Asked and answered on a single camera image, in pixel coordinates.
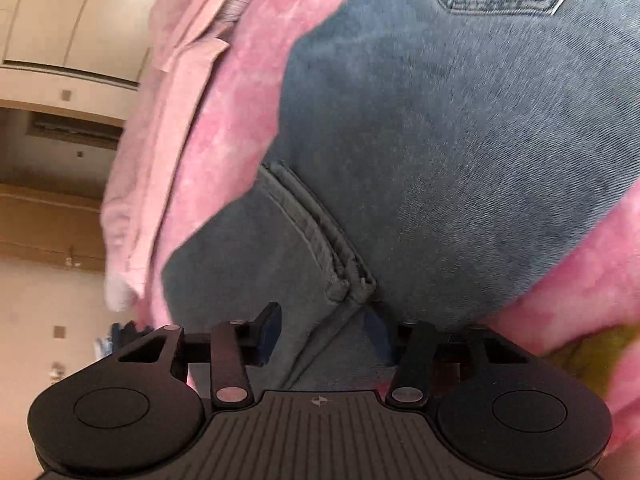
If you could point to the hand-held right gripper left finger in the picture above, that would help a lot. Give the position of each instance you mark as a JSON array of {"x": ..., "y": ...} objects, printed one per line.
[{"x": 270, "y": 335}]

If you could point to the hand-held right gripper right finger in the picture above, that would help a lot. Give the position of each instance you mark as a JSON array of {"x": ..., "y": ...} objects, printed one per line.
[{"x": 380, "y": 335}]

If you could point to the blue denim jeans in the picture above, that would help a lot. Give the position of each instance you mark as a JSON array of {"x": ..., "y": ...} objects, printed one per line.
[{"x": 450, "y": 160}]

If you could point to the blue cloth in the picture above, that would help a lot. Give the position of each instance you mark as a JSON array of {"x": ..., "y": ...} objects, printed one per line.
[{"x": 120, "y": 340}]

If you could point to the pale pink duvet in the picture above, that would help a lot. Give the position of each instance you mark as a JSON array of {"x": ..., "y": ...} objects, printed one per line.
[{"x": 150, "y": 185}]

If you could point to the yellow green cloth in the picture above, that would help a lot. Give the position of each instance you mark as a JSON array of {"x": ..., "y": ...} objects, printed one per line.
[{"x": 590, "y": 360}]

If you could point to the pink fluffy blanket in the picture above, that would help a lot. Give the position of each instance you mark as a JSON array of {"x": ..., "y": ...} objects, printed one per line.
[{"x": 225, "y": 110}]

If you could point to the wooden cabinet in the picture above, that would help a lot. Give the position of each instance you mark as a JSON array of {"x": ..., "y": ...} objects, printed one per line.
[{"x": 40, "y": 225}]

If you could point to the cream wardrobe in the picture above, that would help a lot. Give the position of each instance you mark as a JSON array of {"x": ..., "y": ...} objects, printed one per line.
[{"x": 75, "y": 10}]

